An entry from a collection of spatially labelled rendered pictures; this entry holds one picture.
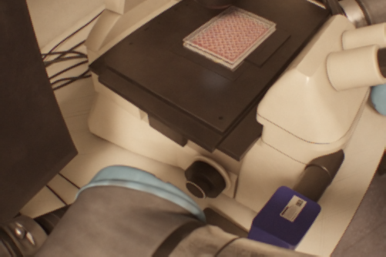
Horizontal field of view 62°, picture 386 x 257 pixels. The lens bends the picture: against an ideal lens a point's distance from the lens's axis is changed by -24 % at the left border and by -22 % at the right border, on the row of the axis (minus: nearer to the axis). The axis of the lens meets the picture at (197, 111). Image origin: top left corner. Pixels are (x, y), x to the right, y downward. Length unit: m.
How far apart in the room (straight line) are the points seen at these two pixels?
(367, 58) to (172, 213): 0.26
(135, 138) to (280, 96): 0.32
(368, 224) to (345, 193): 0.90
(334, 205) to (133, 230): 0.50
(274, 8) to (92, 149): 0.42
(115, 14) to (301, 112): 0.38
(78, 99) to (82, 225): 0.61
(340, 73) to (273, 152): 0.14
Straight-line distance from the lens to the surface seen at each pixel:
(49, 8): 1.01
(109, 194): 0.25
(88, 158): 0.73
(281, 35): 0.61
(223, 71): 0.54
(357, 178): 0.72
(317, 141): 0.44
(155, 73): 0.54
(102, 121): 0.72
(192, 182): 0.59
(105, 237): 0.23
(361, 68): 0.41
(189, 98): 0.51
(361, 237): 1.55
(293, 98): 0.42
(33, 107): 0.43
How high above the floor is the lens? 1.32
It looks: 48 degrees down
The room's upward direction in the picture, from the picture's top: 2 degrees counter-clockwise
